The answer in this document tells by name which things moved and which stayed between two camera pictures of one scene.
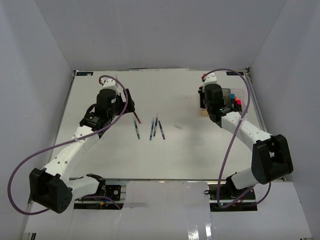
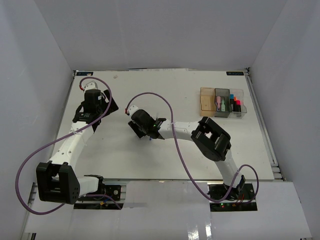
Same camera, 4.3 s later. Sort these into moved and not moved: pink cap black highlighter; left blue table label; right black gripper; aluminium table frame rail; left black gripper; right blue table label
Moved: right black gripper; left black gripper
Not moved: pink cap black highlighter; right blue table label; left blue table label; aluminium table frame rail
